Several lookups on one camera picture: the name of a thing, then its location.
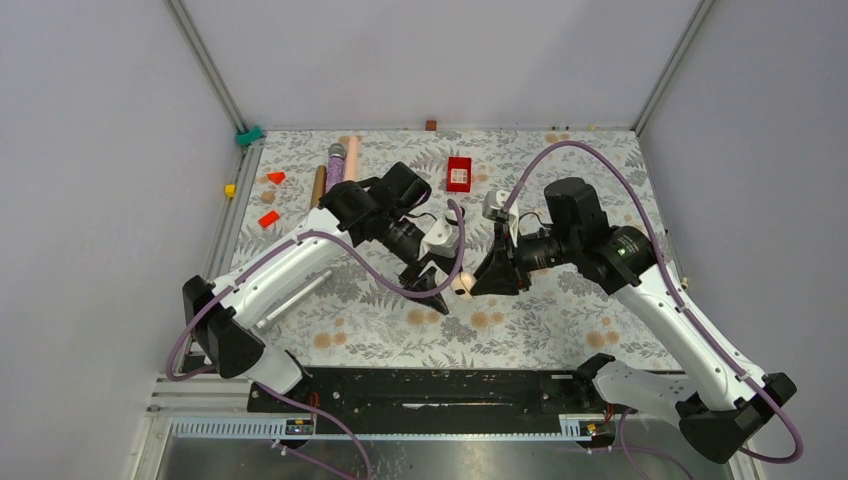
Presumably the slotted cable duct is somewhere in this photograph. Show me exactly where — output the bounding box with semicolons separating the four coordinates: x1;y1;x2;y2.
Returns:
168;415;607;443

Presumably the purple cable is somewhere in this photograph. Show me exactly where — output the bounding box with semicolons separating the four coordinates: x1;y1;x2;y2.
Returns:
501;140;805;480
164;198;467;480

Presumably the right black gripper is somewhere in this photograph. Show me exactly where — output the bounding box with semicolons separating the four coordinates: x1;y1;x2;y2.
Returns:
471;221;580;296

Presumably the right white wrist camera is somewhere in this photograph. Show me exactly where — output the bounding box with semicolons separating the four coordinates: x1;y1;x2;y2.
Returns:
482;190;519;249

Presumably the brown microphone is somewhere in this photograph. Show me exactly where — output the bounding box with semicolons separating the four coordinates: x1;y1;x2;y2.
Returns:
310;165;327;209

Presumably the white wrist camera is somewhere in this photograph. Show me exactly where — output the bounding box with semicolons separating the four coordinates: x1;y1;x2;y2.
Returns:
482;190;519;249
419;216;460;259

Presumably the floral patterned table mat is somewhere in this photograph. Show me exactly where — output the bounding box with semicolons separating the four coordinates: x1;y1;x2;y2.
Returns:
232;130;677;371

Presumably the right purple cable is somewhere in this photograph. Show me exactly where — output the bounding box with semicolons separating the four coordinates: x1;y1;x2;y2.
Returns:
501;140;805;480

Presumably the silver microphone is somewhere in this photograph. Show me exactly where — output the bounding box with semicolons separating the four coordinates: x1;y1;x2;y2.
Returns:
254;268;332;334

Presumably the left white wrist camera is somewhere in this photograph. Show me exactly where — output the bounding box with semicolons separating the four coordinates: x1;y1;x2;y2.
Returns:
419;216;460;259

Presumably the red small box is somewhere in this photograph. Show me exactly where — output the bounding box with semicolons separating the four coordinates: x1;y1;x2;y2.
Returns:
445;156;473;193

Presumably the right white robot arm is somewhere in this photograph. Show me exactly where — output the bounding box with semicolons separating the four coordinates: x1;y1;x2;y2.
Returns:
471;177;797;464

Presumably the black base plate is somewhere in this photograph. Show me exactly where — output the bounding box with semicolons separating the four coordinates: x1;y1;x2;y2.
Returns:
247;367;624;436

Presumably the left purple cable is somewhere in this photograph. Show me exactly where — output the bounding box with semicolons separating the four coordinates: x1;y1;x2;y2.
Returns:
164;198;467;480

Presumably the beige earbud charging case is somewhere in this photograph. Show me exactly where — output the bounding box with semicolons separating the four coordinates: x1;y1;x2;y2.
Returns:
451;271;476;300

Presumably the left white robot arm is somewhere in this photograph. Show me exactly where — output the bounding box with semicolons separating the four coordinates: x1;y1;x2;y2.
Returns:
177;162;465;411

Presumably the pink microphone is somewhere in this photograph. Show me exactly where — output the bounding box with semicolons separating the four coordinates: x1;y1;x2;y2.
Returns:
343;136;360;181

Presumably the purple glitter microphone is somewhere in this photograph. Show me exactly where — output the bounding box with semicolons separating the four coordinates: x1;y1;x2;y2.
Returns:
325;143;347;193

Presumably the red triangular block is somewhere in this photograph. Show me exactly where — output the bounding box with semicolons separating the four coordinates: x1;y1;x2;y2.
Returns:
266;171;286;185

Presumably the red flat block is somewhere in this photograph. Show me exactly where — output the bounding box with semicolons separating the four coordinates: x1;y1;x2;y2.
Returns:
258;211;280;229

